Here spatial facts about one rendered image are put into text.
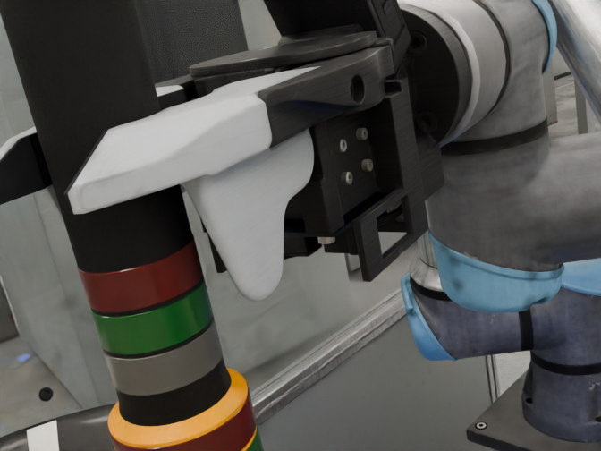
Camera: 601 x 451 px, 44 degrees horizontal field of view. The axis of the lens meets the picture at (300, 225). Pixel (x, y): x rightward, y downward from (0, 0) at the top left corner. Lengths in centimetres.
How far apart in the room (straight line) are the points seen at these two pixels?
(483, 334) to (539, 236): 51
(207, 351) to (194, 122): 7
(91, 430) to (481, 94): 28
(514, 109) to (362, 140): 16
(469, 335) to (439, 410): 81
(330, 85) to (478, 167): 22
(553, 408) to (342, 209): 77
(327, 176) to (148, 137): 9
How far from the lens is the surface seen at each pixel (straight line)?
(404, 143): 28
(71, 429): 46
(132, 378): 22
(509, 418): 107
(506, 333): 95
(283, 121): 21
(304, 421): 138
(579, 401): 100
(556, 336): 96
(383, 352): 152
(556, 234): 44
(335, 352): 140
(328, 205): 25
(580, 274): 93
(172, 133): 19
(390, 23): 31
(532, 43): 43
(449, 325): 93
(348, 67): 22
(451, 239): 44
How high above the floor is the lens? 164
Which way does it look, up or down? 18 degrees down
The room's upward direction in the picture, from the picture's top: 12 degrees counter-clockwise
